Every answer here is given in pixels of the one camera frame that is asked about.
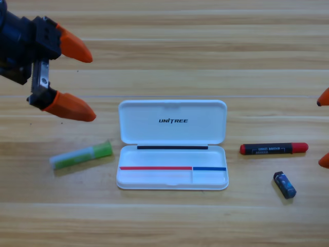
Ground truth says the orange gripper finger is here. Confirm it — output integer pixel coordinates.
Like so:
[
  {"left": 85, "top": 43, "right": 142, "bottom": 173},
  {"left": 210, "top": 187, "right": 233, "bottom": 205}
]
[
  {"left": 318, "top": 152, "right": 329, "bottom": 169},
  {"left": 316, "top": 87, "right": 329, "bottom": 107}
]

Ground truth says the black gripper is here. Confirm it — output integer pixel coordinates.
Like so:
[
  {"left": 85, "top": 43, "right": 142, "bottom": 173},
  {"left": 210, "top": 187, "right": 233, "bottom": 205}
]
[{"left": 0, "top": 11, "right": 97, "bottom": 122}]

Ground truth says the dark blue eraser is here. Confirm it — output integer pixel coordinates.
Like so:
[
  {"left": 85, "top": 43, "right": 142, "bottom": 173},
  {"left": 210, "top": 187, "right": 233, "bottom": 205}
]
[{"left": 272, "top": 171, "right": 298, "bottom": 200}]

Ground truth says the red and black marker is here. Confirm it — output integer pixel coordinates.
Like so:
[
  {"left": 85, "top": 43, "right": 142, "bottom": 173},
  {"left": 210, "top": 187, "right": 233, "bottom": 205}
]
[{"left": 240, "top": 142, "right": 309, "bottom": 156}]

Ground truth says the green capped translucent pen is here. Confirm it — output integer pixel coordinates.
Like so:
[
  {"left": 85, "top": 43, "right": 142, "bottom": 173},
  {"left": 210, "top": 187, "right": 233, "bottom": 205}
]
[{"left": 49, "top": 139, "right": 114, "bottom": 171}]

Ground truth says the white Unitree pencil case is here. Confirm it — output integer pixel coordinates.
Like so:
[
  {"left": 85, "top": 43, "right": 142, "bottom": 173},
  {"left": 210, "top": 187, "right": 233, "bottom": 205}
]
[{"left": 116, "top": 99, "right": 229, "bottom": 191}]

